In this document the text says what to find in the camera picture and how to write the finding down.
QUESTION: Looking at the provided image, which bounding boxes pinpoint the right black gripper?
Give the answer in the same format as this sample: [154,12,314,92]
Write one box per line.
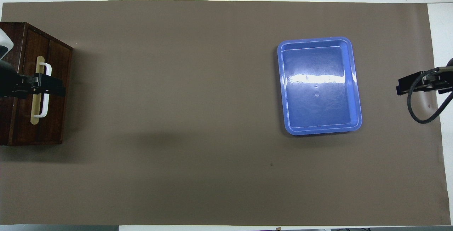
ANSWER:
[396,70,453,96]

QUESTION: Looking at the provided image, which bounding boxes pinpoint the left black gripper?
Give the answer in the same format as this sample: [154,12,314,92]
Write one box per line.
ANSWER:
[0,60,66,99]

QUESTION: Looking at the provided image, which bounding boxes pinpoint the white drawer handle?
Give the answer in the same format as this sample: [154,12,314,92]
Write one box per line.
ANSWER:
[34,62,52,119]

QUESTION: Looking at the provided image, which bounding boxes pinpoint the blue plastic tray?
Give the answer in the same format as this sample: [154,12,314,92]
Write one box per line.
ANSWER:
[277,36,363,136]

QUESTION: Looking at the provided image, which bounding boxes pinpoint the brown table mat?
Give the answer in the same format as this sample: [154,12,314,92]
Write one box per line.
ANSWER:
[0,0,452,226]

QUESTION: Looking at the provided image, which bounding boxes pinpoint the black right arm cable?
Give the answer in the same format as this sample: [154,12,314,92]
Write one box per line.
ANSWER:
[407,67,453,125]

